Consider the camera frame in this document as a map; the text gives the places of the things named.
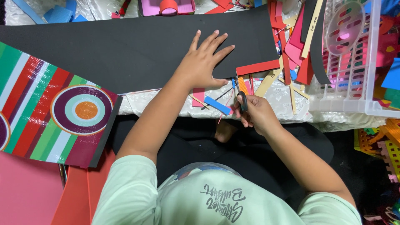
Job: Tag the small pink foam piece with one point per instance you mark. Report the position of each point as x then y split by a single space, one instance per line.
198 97

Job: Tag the striped sheet with circles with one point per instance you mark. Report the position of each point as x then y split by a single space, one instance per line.
37 93

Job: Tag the pink plastic box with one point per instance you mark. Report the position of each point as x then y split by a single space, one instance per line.
150 7

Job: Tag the person's mint green shirt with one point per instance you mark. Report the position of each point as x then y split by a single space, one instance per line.
187 203

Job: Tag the black curved foam strip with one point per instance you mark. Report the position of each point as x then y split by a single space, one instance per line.
317 47

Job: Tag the person's black trousers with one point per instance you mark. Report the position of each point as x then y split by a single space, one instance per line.
281 147

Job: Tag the foam scraps heap in basket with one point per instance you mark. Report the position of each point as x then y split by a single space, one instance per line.
387 47

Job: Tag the person's right hand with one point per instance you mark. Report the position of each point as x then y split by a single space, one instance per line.
261 114

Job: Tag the orange mesh foam piece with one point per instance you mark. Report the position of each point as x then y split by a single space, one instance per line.
242 86

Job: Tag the white shiny cloth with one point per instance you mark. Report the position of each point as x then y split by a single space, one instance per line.
156 106

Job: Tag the red foam strip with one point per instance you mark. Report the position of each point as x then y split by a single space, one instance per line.
257 67

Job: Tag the thin beige stick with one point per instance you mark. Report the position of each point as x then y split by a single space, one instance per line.
199 101

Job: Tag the heap of puzzle foam mats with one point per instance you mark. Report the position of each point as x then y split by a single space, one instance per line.
384 143

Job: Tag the pink foam sheet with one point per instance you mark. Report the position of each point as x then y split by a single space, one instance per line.
25 193

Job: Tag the clear round plastic lid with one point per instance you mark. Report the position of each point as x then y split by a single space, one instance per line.
345 18

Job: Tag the red orange foam sheet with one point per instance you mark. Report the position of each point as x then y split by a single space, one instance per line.
75 197

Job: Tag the wide beige foam strip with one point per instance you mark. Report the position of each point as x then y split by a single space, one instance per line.
265 84

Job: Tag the heap of red pink scraps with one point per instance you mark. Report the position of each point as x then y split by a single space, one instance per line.
295 47

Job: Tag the long beige foam strip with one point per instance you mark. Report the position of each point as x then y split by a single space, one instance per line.
312 28

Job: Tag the person's left hand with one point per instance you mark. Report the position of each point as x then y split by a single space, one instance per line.
200 68

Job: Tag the white plastic basket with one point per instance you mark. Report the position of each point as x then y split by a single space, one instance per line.
350 93

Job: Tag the large black foam sheet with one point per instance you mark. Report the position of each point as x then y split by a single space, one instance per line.
109 53

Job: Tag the heap of blue foam pieces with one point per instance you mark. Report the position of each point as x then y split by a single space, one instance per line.
59 14

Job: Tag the thin beige foam strip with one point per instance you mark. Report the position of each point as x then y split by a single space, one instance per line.
292 100

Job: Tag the red foam offcuts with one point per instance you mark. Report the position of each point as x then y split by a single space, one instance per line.
218 6

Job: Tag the blue foam strip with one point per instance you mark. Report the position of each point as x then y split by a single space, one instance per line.
217 105

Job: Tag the person's bare foot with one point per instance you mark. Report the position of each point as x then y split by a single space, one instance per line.
225 132

